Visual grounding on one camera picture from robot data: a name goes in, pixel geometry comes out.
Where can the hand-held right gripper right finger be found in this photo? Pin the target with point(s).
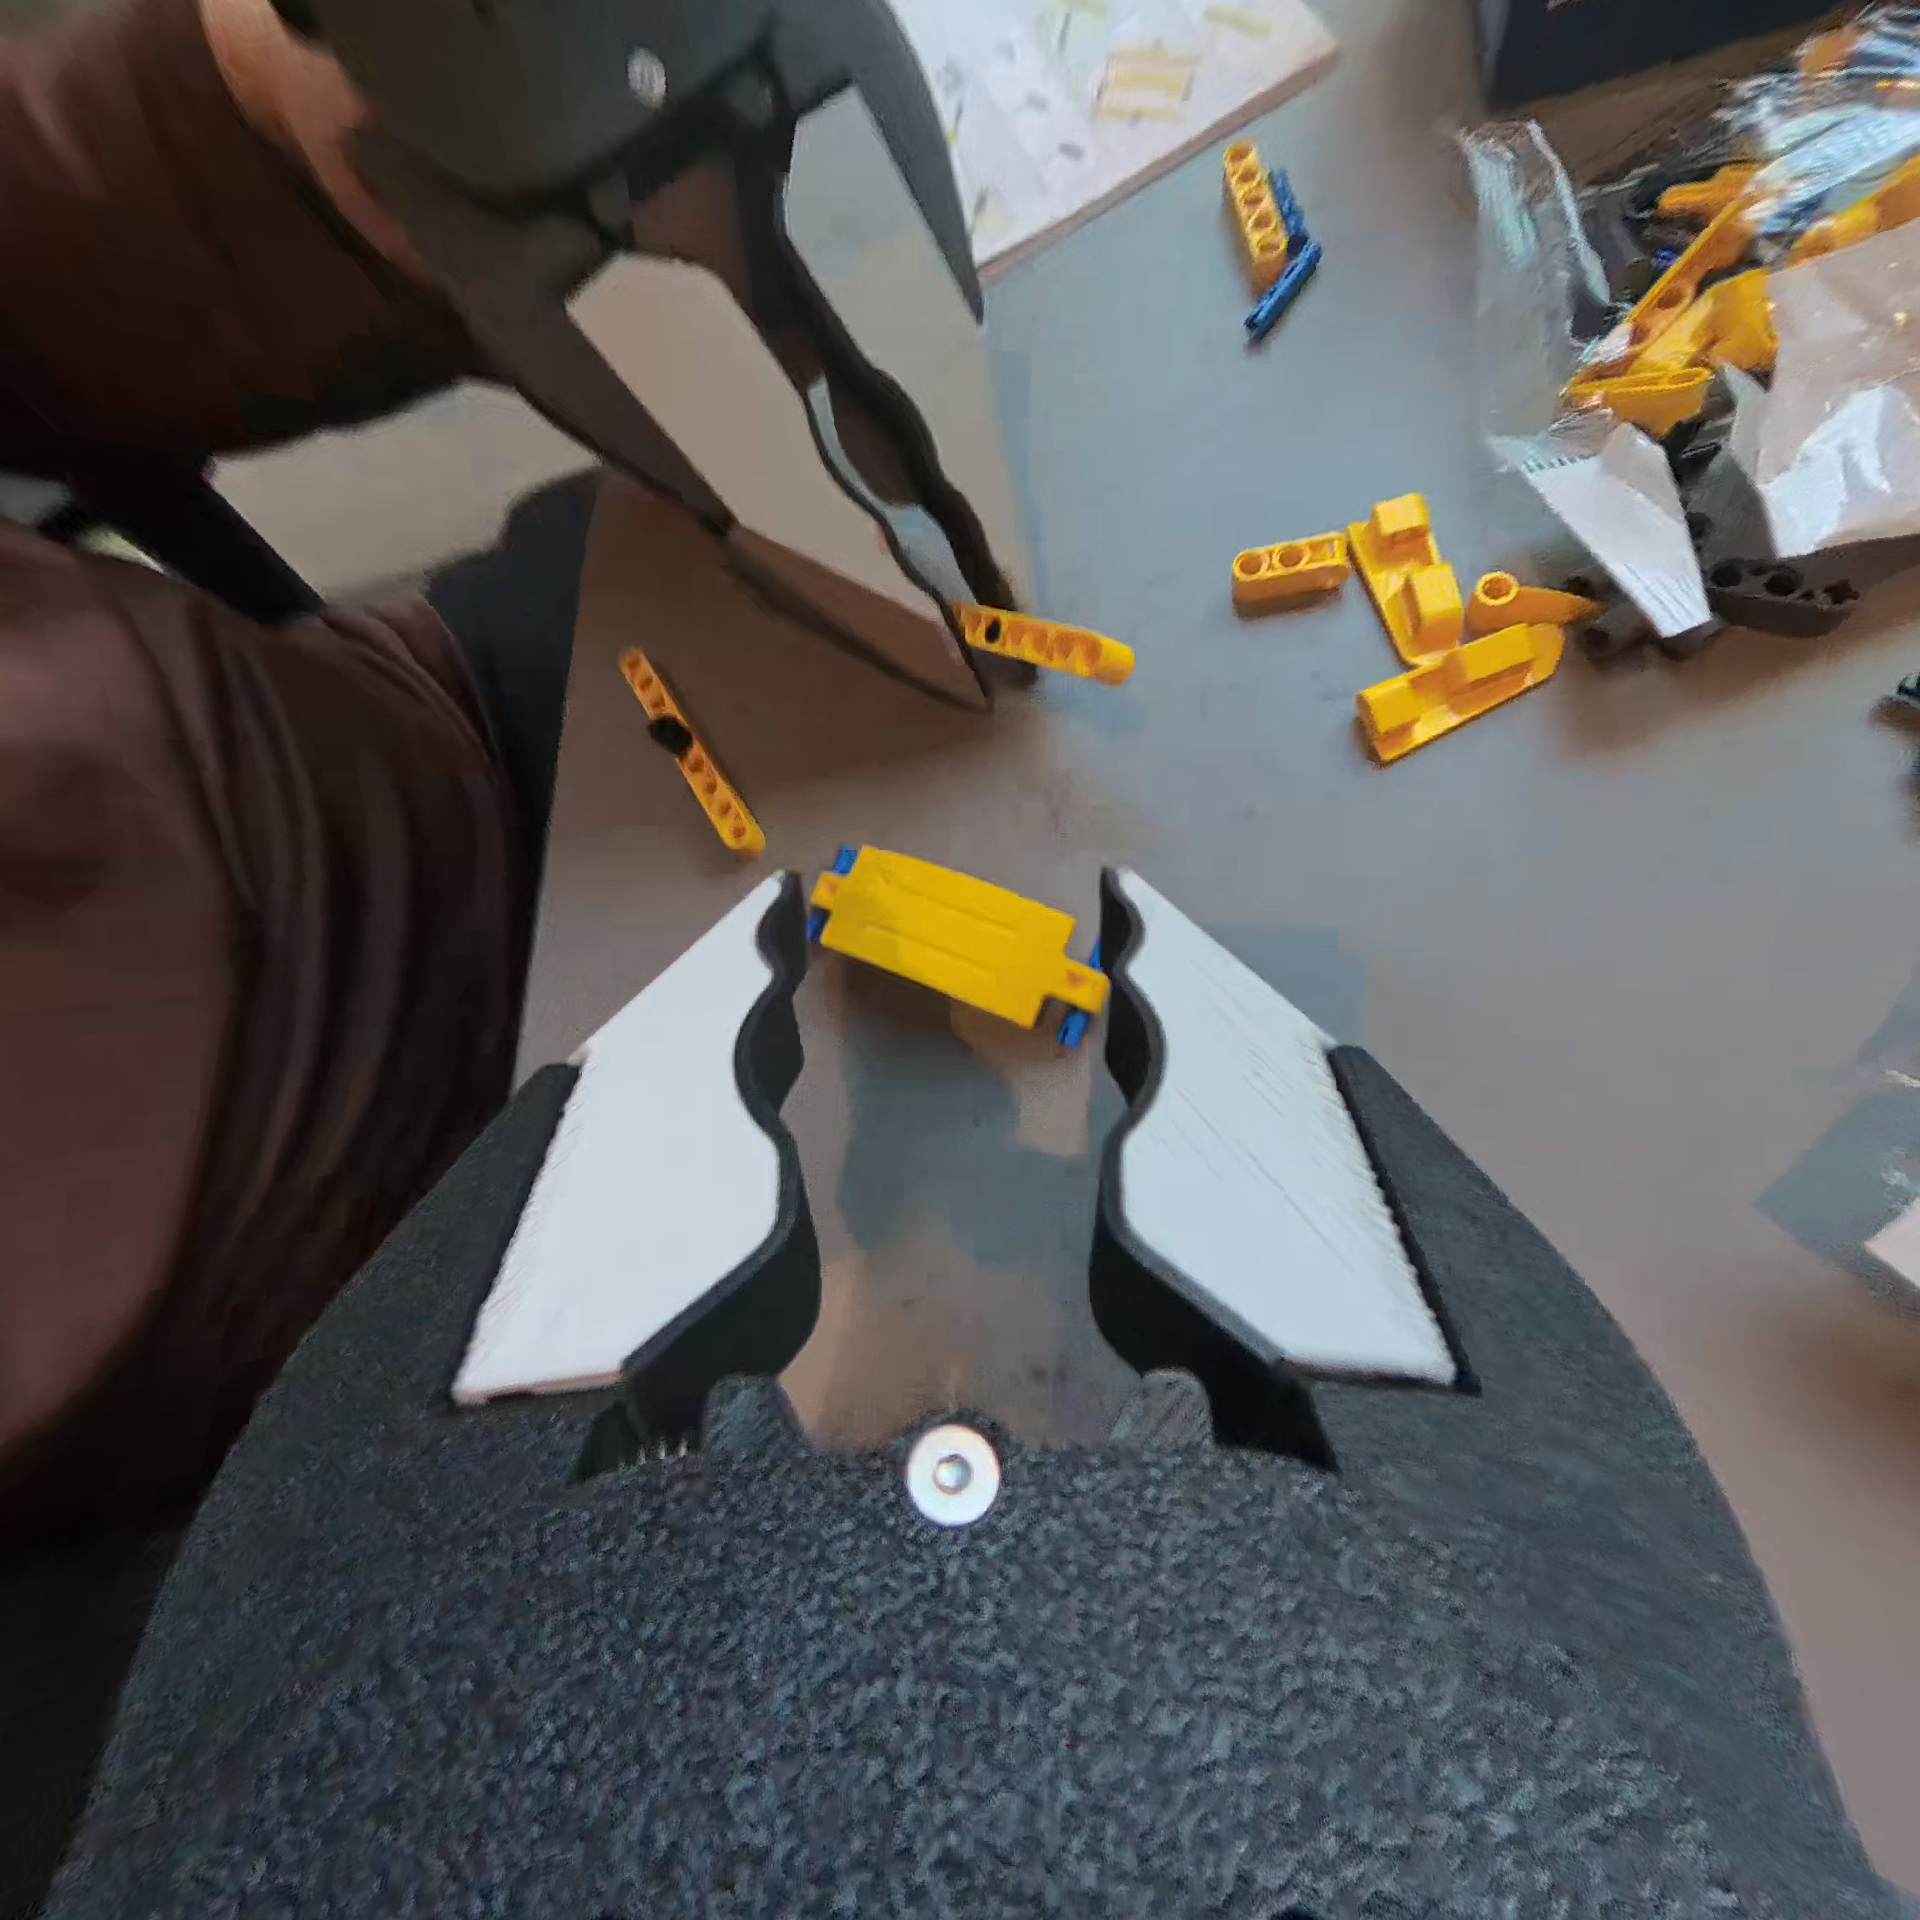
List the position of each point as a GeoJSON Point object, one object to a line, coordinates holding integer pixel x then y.
{"type": "Point", "coordinates": [1275, 1187]}

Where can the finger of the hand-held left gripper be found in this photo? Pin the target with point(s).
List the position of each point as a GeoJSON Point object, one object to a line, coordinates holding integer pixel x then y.
{"type": "Point", "coordinates": [750, 450]}
{"type": "Point", "coordinates": [856, 391]}

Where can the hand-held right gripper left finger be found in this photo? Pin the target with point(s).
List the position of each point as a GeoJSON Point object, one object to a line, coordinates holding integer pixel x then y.
{"type": "Point", "coordinates": [645, 1201]}

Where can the yellow beam black pin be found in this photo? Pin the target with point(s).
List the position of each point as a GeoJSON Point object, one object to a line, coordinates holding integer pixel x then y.
{"type": "Point", "coordinates": [1065, 643]}

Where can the yellow curved panel blue pins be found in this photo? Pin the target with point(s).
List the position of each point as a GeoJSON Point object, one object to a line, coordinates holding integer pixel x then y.
{"type": "Point", "coordinates": [960, 938]}

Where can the person's left forearm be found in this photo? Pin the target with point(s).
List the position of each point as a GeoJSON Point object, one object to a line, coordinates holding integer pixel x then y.
{"type": "Point", "coordinates": [150, 240]}

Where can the grey desk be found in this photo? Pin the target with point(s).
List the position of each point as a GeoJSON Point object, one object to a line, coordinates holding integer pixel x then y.
{"type": "Point", "coordinates": [1352, 902]}

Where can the long yellow nine-hole beam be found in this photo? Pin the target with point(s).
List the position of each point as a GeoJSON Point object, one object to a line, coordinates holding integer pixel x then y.
{"type": "Point", "coordinates": [697, 757]}

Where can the sticker sheet in plastic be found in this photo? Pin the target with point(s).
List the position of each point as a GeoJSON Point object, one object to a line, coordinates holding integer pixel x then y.
{"type": "Point", "coordinates": [1112, 106]}

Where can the short yellow beam blue pin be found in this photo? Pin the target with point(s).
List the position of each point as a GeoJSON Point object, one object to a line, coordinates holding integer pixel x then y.
{"type": "Point", "coordinates": [1256, 218]}

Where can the short yellow three-hole beam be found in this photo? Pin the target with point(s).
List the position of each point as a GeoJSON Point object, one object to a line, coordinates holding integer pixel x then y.
{"type": "Point", "coordinates": [1291, 571]}

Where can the yellow angled beam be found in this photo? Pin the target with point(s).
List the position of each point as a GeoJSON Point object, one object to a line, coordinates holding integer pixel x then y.
{"type": "Point", "coordinates": [1466, 697]}

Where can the small yellow connector piece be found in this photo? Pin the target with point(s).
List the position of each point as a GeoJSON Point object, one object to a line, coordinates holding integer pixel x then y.
{"type": "Point", "coordinates": [1537, 601]}

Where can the blue kit box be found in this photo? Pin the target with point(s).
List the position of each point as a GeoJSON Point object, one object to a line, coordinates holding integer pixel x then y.
{"type": "Point", "coordinates": [1621, 37]}

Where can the plastic bag of yellow parts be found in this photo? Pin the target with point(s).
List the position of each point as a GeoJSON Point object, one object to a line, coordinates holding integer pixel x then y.
{"type": "Point", "coordinates": [1771, 331]}

